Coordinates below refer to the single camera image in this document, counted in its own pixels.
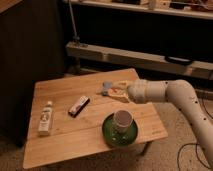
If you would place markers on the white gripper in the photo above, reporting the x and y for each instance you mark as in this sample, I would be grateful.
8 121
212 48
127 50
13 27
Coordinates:
134 90

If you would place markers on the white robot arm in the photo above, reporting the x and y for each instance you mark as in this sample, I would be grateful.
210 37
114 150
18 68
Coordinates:
178 92

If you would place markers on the ceramic cup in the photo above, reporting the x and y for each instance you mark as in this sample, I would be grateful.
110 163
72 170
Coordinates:
122 120

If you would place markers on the blue sponge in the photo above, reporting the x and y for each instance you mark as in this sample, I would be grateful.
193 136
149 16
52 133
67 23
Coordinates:
106 87

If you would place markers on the wooden shelf beam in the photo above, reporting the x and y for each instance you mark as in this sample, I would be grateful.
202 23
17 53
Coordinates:
137 59

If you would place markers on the green plate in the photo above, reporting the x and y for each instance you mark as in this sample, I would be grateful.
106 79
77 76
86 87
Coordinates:
114 136

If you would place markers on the wooden table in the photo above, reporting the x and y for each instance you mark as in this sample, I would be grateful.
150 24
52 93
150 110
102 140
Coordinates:
73 137

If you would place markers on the black object on beam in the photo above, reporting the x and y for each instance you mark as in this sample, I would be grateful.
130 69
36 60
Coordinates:
179 61

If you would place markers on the metal stand pole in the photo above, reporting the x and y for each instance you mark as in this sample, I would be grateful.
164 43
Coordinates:
76 38

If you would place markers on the white bottle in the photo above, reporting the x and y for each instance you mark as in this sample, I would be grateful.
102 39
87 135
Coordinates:
45 122

